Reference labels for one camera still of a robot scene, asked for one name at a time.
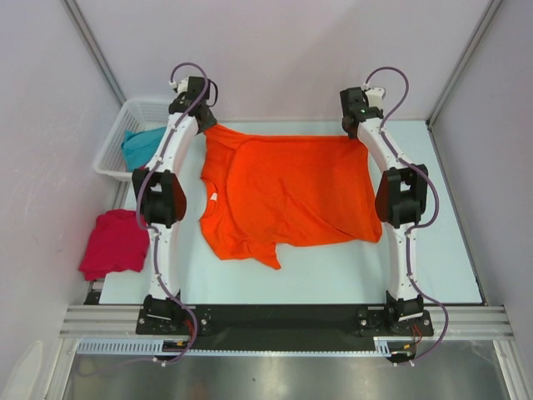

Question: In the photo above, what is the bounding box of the white plastic mesh basket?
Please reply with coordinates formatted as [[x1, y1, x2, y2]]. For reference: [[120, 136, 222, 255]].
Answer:
[[93, 97, 170, 182]]

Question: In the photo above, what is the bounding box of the orange t shirt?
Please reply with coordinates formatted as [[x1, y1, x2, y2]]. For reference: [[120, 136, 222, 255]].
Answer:
[[200, 124, 382, 269]]

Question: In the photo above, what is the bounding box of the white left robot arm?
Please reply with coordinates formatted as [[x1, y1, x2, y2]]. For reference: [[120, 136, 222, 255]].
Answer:
[[132, 77, 217, 335]]

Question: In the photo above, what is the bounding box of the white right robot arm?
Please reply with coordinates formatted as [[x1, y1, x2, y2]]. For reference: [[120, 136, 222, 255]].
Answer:
[[340, 86, 427, 335]]

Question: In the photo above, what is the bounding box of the teal t shirt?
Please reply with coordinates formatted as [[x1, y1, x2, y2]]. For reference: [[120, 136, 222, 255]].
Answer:
[[121, 127, 166, 172]]

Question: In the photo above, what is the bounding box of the folded red t shirt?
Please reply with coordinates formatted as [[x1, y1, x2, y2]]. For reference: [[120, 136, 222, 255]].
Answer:
[[78, 209, 149, 281]]

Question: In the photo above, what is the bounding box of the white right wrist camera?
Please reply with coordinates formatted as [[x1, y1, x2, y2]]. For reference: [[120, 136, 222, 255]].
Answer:
[[362, 84, 386, 109]]

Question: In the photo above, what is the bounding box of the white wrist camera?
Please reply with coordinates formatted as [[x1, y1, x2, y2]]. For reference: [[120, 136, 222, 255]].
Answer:
[[169, 77, 189, 94], [362, 84, 386, 109]]

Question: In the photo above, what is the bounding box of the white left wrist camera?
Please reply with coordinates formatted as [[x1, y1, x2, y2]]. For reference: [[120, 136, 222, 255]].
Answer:
[[169, 77, 189, 94]]

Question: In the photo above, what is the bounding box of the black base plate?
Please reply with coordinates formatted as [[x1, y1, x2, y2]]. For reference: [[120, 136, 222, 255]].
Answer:
[[151, 304, 434, 349]]

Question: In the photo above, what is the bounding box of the aluminium frame rail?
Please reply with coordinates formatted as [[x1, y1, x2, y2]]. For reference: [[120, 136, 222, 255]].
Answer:
[[60, 305, 514, 340]]

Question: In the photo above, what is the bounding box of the white slotted cable duct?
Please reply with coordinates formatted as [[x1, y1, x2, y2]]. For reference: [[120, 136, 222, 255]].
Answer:
[[76, 337, 414, 359]]

